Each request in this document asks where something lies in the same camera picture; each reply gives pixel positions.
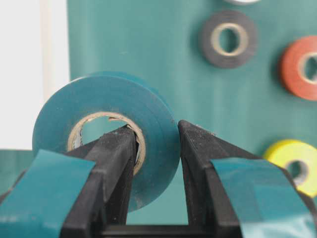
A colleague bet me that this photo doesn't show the white plastic tray case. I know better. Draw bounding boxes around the white plastic tray case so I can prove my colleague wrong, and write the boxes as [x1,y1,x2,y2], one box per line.
[0,0,70,149]

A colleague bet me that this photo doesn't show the yellow tape roll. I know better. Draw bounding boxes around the yellow tape roll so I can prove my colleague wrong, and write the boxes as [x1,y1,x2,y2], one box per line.
[264,139,317,197]

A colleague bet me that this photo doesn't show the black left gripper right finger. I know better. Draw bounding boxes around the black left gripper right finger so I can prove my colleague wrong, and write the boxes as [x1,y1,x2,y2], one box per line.
[177,119,317,238]

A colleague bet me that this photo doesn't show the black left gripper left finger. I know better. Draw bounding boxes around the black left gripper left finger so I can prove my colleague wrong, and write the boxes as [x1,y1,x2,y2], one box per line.
[0,123,138,238]

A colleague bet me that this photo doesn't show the orange-red tape roll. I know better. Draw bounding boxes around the orange-red tape roll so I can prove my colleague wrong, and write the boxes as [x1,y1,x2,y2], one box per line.
[280,35,317,101]

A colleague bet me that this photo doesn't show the white tape roll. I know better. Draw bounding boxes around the white tape roll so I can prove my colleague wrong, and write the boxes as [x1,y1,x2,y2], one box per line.
[224,0,261,5]

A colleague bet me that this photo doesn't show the teal tape roll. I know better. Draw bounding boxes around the teal tape roll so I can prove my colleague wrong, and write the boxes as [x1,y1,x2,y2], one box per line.
[32,72,180,211]

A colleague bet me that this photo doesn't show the black tape roll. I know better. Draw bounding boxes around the black tape roll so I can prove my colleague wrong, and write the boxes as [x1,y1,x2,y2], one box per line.
[201,10,258,68]

